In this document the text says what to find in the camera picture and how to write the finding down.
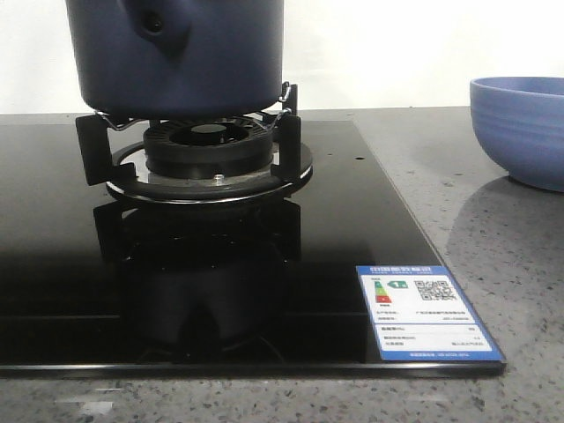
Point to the black glass gas cooktop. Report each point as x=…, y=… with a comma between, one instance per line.
x=91, y=287

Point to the blue white energy label sticker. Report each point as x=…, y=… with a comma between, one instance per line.
x=420, y=313

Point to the light blue ribbed bowl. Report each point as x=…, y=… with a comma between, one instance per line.
x=518, y=122

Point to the black pan support grate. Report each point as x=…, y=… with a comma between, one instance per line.
x=127, y=177

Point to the dark blue pot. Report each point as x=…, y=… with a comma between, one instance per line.
x=169, y=59

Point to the black round burner head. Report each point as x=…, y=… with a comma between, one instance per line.
x=200, y=150

